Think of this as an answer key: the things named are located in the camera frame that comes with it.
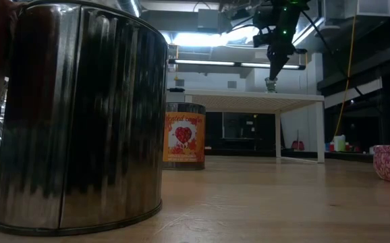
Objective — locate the silver candle tin with lid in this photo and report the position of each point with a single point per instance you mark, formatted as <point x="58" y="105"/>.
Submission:
<point x="80" y="118"/>

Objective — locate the long ceiling tube light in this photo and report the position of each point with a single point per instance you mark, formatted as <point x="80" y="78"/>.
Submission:
<point x="201" y="62"/>

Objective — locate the black aluminium table frame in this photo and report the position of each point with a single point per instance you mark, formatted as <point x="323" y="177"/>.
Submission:
<point x="242" y="152"/>

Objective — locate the small red object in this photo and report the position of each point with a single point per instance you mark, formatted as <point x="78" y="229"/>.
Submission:
<point x="298" y="146"/>

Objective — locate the green and white bottle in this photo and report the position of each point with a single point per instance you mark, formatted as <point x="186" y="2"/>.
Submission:
<point x="339" y="143"/>

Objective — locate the silver ventilation duct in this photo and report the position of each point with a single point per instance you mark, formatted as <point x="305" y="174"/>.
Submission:
<point x="129" y="6"/>

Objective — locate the white perforated shelf riser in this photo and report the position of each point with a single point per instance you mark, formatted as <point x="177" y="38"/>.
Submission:
<point x="249" y="98"/>

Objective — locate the grey ceiling box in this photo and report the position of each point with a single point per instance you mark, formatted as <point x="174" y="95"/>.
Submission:
<point x="208" y="18"/>

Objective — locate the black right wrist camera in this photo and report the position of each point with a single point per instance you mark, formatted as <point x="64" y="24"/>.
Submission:
<point x="262" y="23"/>

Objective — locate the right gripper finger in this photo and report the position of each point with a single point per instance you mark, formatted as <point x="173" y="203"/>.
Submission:
<point x="274" y="64"/>
<point x="283" y="55"/>

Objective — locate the orange-labelled scented candle tin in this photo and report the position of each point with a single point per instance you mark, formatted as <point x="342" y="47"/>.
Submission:
<point x="184" y="135"/>

